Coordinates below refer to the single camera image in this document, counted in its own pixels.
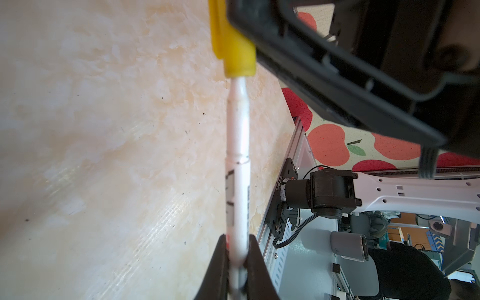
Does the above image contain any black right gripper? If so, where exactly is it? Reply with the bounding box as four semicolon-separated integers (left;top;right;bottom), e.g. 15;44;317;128
413;76;480;159

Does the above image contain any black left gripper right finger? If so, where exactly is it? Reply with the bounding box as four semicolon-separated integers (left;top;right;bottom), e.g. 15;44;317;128
247;235;280;300

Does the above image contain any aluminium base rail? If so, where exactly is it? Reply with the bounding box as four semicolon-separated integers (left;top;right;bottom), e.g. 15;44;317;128
257;117;316;292

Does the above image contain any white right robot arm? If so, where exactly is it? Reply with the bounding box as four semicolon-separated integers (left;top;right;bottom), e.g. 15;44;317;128
226;1;480;223

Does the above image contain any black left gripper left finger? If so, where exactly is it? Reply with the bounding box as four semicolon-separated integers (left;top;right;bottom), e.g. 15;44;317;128
194;234;228;300

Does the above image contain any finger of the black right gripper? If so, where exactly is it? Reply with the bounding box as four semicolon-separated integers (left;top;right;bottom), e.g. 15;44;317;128
226;1;480;148

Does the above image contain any grey office chair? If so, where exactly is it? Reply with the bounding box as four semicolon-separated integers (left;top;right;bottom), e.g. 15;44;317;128
339;256;380;297

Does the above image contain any person in black shirt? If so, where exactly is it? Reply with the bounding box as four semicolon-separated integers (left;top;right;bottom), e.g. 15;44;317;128
360;242;452;300

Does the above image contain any yellow pen cap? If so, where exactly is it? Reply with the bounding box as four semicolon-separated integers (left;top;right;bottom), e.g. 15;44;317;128
208;0;256;78

